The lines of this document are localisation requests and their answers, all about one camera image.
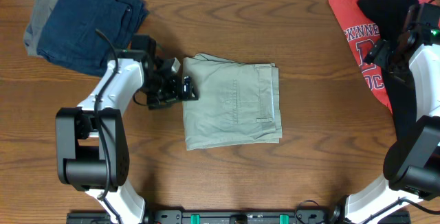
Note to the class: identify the folded navy blue shorts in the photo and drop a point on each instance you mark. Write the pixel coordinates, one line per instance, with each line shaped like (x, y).
(79, 34)

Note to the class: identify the black garment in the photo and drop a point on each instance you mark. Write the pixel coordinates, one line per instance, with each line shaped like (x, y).
(389, 16)

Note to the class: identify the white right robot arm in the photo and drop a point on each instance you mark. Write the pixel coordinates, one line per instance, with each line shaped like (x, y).
(410, 174)

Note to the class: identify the red printed t-shirt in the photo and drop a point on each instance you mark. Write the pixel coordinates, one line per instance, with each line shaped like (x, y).
(361, 34)

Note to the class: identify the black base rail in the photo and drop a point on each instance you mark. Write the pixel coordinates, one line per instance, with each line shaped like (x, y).
(178, 217)

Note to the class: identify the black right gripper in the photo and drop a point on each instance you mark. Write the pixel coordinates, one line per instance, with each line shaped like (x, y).
(379, 53)

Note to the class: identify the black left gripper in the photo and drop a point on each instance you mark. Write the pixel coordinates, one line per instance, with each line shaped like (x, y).
(174, 93)

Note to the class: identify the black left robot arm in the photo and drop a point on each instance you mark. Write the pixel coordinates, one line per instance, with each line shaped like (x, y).
(91, 145)

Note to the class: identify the khaki shorts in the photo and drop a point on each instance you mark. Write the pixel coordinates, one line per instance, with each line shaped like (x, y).
(238, 103)

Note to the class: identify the folded grey garment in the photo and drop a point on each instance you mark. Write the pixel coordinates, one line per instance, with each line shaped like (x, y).
(41, 11)

